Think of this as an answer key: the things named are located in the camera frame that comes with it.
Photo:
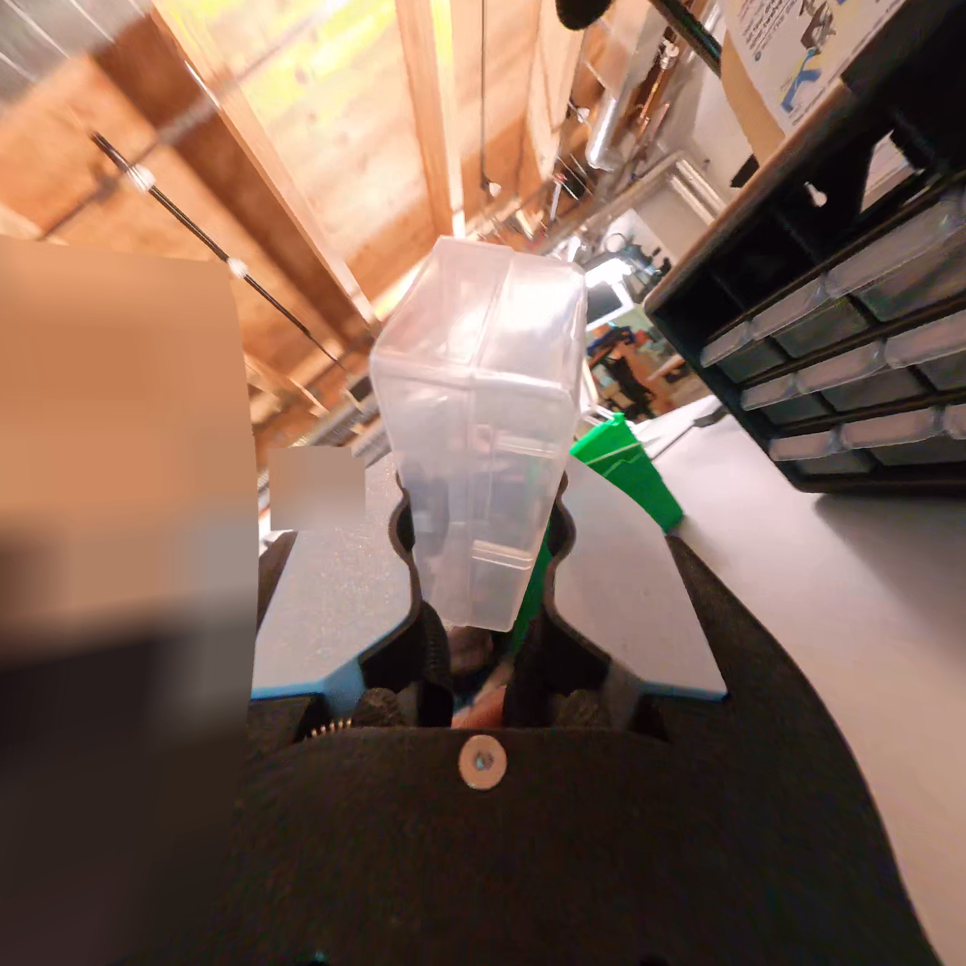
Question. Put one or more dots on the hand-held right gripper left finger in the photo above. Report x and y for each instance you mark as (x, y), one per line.
(332, 604)

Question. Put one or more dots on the clear plastic drawer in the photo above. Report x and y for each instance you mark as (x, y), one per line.
(475, 377)

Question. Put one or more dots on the green plastic bin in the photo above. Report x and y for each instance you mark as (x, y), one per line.
(634, 475)

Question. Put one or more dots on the set of cabinet drawers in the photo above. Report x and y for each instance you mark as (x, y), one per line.
(853, 339)

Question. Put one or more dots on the black drawer cabinet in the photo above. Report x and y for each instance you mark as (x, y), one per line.
(702, 287)

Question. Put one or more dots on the plywood poster board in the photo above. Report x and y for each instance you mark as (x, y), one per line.
(747, 113)

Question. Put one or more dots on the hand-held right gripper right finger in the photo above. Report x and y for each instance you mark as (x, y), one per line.
(634, 604)

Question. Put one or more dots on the silver ventilation duct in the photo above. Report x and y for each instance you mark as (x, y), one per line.
(604, 132)

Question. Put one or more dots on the white instruction poster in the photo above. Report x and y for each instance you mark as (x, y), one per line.
(800, 53)

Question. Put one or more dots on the person's right hand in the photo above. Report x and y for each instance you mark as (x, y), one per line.
(479, 711)

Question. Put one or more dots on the black round-topped pole stand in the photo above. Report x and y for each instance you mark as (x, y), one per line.
(589, 11)

